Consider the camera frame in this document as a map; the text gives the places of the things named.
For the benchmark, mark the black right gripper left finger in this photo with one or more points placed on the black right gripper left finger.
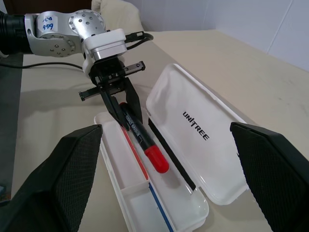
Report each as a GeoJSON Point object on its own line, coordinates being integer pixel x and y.
{"type": "Point", "coordinates": [55, 183]}

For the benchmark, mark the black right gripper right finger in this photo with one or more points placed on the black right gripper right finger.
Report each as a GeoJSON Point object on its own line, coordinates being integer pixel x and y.
{"type": "Point", "coordinates": [277, 174]}

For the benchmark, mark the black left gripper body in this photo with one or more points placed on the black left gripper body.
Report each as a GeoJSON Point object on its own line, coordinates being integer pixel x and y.
{"type": "Point", "coordinates": [108, 70]}

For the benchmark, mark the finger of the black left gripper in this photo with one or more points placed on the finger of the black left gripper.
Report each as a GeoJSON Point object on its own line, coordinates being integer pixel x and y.
{"type": "Point", "coordinates": [111, 104]}
{"type": "Point", "coordinates": [134, 101]}

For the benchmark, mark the red capped black marker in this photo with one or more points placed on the red capped black marker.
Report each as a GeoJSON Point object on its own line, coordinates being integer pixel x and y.
{"type": "Point", "coordinates": [157, 157]}

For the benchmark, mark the white plastic pencil case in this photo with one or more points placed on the white plastic pencil case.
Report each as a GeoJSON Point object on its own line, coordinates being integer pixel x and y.
{"type": "Point", "coordinates": [193, 108]}

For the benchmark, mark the cream cushion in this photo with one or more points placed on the cream cushion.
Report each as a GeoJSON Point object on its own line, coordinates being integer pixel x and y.
{"type": "Point", "coordinates": [116, 14]}

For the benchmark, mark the white handwritten label sticker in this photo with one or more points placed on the white handwritten label sticker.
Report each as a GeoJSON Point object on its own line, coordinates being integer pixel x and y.
{"type": "Point", "coordinates": [47, 23]}

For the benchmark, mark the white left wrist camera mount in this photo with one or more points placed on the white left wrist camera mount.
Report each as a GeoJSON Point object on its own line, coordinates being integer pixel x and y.
{"type": "Point", "coordinates": [106, 39]}

